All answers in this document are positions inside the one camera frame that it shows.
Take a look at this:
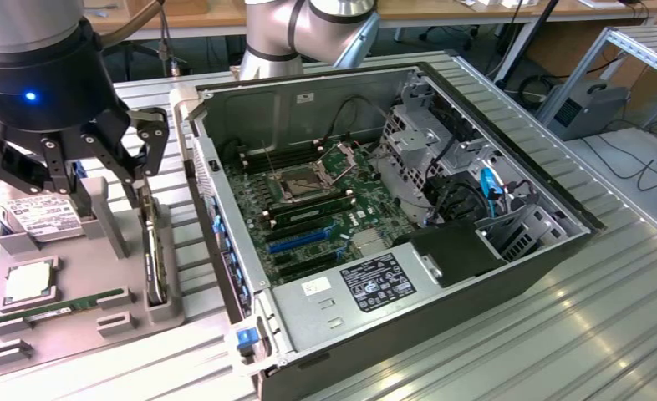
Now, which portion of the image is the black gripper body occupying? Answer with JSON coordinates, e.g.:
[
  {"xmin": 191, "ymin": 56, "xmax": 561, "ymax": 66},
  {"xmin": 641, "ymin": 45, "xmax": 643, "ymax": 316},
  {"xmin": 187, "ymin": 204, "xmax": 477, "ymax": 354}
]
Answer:
[{"xmin": 0, "ymin": 18, "xmax": 132, "ymax": 145}]

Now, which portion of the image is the graphics card with black fan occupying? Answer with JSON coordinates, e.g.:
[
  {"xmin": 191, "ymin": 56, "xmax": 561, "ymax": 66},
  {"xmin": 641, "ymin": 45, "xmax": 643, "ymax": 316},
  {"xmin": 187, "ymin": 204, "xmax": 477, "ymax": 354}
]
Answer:
[{"xmin": 132, "ymin": 177, "xmax": 172, "ymax": 305}]

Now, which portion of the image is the silver hard disk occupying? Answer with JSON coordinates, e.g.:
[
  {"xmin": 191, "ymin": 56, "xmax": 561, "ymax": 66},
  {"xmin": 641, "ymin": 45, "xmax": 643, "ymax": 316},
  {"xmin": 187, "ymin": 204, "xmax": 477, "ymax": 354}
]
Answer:
[{"xmin": 0, "ymin": 169, "xmax": 92, "ymax": 243}]

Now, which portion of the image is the black office chair base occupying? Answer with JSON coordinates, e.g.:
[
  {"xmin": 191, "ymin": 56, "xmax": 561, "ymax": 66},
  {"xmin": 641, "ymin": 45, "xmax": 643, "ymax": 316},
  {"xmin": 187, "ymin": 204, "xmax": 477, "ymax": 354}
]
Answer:
[{"xmin": 103, "ymin": 39, "xmax": 191, "ymax": 83}]

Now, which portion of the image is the black RAM slot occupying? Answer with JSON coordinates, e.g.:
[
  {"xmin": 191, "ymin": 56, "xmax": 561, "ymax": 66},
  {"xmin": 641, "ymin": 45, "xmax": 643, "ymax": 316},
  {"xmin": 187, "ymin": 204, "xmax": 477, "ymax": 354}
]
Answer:
[
  {"xmin": 242, "ymin": 148, "xmax": 327, "ymax": 175},
  {"xmin": 260, "ymin": 190, "xmax": 351, "ymax": 218},
  {"xmin": 238, "ymin": 140, "xmax": 323, "ymax": 165}
]

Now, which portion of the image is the CPU chip with silver lid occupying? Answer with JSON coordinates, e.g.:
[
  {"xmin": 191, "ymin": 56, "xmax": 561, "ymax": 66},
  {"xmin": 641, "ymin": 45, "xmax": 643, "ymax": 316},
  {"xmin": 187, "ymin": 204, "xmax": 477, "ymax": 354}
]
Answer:
[{"xmin": 3, "ymin": 262, "xmax": 56, "ymax": 306}]

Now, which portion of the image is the CPU socket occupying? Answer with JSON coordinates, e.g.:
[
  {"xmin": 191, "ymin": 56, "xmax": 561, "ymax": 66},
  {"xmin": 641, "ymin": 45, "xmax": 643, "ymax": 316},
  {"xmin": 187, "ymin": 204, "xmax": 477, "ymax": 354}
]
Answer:
[{"xmin": 271, "ymin": 166, "xmax": 328, "ymax": 204}]

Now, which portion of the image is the wooden desk with white legs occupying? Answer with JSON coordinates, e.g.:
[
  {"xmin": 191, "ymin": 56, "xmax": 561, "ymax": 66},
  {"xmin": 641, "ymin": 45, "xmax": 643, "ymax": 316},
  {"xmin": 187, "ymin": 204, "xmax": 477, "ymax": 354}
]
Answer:
[{"xmin": 81, "ymin": 0, "xmax": 251, "ymax": 43}]

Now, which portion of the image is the grey parts rack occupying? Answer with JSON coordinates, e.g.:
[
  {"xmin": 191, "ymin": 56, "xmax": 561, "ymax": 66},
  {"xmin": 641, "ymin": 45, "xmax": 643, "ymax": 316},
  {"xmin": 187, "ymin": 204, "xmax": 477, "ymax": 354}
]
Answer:
[{"xmin": 0, "ymin": 177, "xmax": 187, "ymax": 380}]

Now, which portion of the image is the RAM stick with white label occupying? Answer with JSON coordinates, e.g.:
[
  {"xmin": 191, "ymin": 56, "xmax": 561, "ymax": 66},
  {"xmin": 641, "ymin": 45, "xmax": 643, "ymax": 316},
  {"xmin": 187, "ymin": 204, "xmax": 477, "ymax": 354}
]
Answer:
[{"xmin": 268, "ymin": 200, "xmax": 356, "ymax": 230}]

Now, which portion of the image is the metal socket cover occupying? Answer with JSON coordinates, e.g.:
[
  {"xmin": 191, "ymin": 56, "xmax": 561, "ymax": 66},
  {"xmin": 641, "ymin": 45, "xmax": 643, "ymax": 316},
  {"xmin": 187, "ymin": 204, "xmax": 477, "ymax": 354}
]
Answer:
[{"xmin": 314, "ymin": 141, "xmax": 356, "ymax": 187}]

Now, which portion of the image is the black expansion slot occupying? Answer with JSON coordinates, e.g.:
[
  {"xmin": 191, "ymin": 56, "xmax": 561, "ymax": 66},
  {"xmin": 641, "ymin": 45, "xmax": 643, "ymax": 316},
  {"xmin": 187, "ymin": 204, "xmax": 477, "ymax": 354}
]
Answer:
[
  {"xmin": 275, "ymin": 250, "xmax": 338, "ymax": 272},
  {"xmin": 263, "ymin": 220, "xmax": 328, "ymax": 244},
  {"xmin": 280, "ymin": 258, "xmax": 344, "ymax": 283}
]

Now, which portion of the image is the green RAM stick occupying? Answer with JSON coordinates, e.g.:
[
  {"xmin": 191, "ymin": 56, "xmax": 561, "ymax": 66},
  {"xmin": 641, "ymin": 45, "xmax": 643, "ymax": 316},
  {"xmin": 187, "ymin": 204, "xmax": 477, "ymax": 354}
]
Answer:
[{"xmin": 0, "ymin": 287, "xmax": 125, "ymax": 326}]

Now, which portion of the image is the blue expansion slot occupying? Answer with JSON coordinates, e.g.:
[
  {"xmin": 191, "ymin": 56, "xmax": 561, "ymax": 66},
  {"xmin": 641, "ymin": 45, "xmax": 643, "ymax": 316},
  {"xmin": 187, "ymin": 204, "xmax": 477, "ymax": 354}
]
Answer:
[{"xmin": 267, "ymin": 231, "xmax": 332, "ymax": 256}]

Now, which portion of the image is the green motherboard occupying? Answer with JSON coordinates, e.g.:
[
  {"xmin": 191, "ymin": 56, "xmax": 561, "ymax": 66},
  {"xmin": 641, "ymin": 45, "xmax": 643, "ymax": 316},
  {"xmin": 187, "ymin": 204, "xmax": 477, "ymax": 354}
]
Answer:
[{"xmin": 215, "ymin": 140, "xmax": 418, "ymax": 289}]

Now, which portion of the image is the silver chipset heat sink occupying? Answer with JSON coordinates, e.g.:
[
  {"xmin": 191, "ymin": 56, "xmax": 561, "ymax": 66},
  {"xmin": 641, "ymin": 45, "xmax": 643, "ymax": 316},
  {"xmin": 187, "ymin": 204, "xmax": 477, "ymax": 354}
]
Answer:
[{"xmin": 352, "ymin": 231, "xmax": 388, "ymax": 256}]

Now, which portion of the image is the silver disk bay cage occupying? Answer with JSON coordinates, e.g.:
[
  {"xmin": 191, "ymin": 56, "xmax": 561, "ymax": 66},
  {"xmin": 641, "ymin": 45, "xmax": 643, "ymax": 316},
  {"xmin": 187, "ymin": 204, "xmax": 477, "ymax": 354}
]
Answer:
[{"xmin": 376, "ymin": 104, "xmax": 507, "ymax": 185}]

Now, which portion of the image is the blue case latch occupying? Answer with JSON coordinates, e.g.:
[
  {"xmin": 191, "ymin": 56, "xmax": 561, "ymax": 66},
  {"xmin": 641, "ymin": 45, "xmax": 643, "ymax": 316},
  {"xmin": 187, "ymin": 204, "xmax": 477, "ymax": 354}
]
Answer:
[{"xmin": 234, "ymin": 328, "xmax": 260, "ymax": 350}]

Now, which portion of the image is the silver power supply unit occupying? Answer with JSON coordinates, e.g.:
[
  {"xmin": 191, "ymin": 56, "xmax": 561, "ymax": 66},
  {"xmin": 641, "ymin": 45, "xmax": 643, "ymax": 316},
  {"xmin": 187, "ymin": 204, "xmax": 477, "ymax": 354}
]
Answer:
[{"xmin": 260, "ymin": 243, "xmax": 446, "ymax": 356}]

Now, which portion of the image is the small black chair base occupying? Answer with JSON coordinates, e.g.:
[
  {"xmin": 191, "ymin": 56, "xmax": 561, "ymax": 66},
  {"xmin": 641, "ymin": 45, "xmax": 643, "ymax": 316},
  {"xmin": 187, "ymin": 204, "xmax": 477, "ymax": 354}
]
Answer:
[{"xmin": 394, "ymin": 24, "xmax": 479, "ymax": 43}]

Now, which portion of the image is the long wooden desk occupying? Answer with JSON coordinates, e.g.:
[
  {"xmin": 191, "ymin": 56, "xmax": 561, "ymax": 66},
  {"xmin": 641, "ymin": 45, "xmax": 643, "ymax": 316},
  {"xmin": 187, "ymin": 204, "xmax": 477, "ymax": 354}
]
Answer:
[{"xmin": 376, "ymin": 0, "xmax": 657, "ymax": 80}]

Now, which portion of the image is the open black PC case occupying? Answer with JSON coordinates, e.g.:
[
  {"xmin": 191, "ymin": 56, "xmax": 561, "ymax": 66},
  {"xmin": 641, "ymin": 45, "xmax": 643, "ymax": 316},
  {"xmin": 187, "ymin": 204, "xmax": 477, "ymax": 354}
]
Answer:
[{"xmin": 168, "ymin": 60, "xmax": 607, "ymax": 401}]

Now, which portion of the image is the black slanted stand pole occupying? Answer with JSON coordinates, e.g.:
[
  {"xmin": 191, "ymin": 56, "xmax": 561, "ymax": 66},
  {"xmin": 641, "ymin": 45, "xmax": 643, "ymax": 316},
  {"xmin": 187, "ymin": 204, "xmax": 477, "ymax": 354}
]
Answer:
[{"xmin": 503, "ymin": 0, "xmax": 561, "ymax": 80}]

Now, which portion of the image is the grey controller box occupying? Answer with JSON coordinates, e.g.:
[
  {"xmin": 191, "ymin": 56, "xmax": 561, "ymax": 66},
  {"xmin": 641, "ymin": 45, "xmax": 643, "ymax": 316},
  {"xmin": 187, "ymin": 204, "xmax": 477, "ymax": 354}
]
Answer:
[{"xmin": 538, "ymin": 83, "xmax": 633, "ymax": 141}]

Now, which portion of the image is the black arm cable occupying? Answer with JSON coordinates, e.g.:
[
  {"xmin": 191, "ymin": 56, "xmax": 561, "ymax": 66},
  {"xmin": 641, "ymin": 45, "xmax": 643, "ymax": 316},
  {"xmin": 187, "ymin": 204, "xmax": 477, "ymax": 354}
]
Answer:
[{"xmin": 157, "ymin": 0, "xmax": 188, "ymax": 77}]

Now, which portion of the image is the beige cable hose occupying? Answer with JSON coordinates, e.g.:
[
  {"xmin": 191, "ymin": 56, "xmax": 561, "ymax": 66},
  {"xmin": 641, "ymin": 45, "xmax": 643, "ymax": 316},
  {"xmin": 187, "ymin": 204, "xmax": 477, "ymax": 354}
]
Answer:
[{"xmin": 100, "ymin": 0, "xmax": 159, "ymax": 47}]

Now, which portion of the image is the black looped wire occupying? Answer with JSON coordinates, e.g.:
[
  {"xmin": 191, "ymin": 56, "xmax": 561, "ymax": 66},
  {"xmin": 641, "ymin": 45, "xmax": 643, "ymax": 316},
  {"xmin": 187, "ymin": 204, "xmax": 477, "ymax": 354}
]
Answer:
[{"xmin": 324, "ymin": 95, "xmax": 390, "ymax": 145}]

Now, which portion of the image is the black power wire bundle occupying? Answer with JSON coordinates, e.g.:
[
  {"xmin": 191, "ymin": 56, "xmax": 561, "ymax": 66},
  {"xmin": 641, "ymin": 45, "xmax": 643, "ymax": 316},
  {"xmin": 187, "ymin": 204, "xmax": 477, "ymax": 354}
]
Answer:
[{"xmin": 420, "ymin": 160, "xmax": 511, "ymax": 229}]

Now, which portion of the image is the black plastic air duct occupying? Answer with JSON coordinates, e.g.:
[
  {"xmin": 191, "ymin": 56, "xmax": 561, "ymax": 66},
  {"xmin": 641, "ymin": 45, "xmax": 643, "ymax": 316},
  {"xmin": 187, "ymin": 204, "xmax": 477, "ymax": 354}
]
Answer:
[{"xmin": 391, "ymin": 221, "xmax": 511, "ymax": 289}]

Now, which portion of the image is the blue disk wire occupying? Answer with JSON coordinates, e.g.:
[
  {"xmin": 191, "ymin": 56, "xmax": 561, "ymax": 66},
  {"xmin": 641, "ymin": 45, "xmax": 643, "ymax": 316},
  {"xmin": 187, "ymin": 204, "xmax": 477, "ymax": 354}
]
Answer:
[{"xmin": 478, "ymin": 166, "xmax": 502, "ymax": 218}]

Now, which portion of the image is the black coiled cable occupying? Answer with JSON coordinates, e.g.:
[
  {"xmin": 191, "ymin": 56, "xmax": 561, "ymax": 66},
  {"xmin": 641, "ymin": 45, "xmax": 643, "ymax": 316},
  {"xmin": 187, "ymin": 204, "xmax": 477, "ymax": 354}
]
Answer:
[{"xmin": 519, "ymin": 74, "xmax": 558, "ymax": 104}]

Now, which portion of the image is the aluminium profile frame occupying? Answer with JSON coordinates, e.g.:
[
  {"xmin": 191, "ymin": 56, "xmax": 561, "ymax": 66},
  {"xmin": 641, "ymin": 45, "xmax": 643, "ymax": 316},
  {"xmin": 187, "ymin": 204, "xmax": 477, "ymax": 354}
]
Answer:
[{"xmin": 533, "ymin": 23, "xmax": 657, "ymax": 130}]

